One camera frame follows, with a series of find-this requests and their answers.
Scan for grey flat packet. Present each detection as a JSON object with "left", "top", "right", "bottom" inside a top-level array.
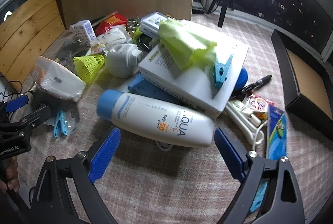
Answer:
[{"left": 43, "top": 108, "right": 81, "bottom": 127}]

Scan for red and white snack packet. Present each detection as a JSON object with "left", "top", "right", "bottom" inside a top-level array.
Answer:
[{"left": 245, "top": 94, "right": 276, "bottom": 120}]

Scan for green cloth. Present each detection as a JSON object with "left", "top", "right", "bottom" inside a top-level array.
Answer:
[{"left": 157, "top": 18, "right": 217, "bottom": 71}]

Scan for white wrapped packet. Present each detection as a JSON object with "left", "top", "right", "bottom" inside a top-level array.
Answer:
[{"left": 90, "top": 25, "right": 133, "bottom": 55}]

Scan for white sunscreen bottle blue cap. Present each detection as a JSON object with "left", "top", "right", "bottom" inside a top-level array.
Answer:
[{"left": 96, "top": 89, "right": 215, "bottom": 148}]

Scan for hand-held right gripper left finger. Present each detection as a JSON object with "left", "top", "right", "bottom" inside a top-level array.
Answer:
[{"left": 30, "top": 126, "right": 121, "bottom": 224}]

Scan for brown wooden panel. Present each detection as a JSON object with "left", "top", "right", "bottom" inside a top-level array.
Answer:
[{"left": 0, "top": 0, "right": 65, "bottom": 89}]

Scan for white box with label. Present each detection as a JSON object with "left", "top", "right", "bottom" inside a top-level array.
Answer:
[{"left": 140, "top": 12, "right": 172, "bottom": 38}]

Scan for blue round lid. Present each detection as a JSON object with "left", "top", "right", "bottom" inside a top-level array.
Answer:
[{"left": 234, "top": 68, "right": 251, "bottom": 92}]

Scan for white flat box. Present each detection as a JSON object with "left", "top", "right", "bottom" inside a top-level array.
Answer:
[{"left": 137, "top": 21, "right": 250, "bottom": 120}]

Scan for white dotted box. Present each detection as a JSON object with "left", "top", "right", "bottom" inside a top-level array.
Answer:
[{"left": 70, "top": 20, "right": 95, "bottom": 45}]

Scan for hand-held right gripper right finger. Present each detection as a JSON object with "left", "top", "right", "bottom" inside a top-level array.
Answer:
[{"left": 214, "top": 127, "right": 305, "bottom": 224}]

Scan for yellow plastic shuttlecock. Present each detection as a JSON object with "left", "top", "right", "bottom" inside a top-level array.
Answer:
[{"left": 72, "top": 54, "right": 107, "bottom": 85}]

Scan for black box container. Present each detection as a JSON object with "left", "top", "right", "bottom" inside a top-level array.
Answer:
[{"left": 271, "top": 29, "right": 333, "bottom": 120}]

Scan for white tissue packet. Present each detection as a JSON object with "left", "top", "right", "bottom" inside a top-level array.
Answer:
[{"left": 34, "top": 56, "right": 86, "bottom": 102}]

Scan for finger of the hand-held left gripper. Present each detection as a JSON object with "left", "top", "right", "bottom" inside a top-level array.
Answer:
[
  {"left": 0, "top": 94, "right": 30, "bottom": 116},
  {"left": 10, "top": 105, "right": 52, "bottom": 133}
]

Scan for person's left hand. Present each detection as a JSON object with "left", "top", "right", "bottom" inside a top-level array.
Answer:
[{"left": 0, "top": 159, "right": 20, "bottom": 192}]

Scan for black pen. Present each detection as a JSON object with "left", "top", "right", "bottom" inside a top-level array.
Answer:
[{"left": 231, "top": 75, "right": 273, "bottom": 98}]

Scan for white plug-in device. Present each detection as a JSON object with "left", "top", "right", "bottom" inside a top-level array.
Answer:
[{"left": 105, "top": 43, "right": 143, "bottom": 79}]

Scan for blue clothespin with round eye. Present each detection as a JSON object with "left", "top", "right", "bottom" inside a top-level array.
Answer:
[{"left": 207, "top": 54, "right": 235, "bottom": 89}]

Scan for blue flat packet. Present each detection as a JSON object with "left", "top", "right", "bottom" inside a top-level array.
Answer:
[{"left": 265, "top": 106, "right": 288, "bottom": 161}]

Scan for light blue clothespin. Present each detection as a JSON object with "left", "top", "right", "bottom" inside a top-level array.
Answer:
[{"left": 53, "top": 110, "right": 69, "bottom": 138}]

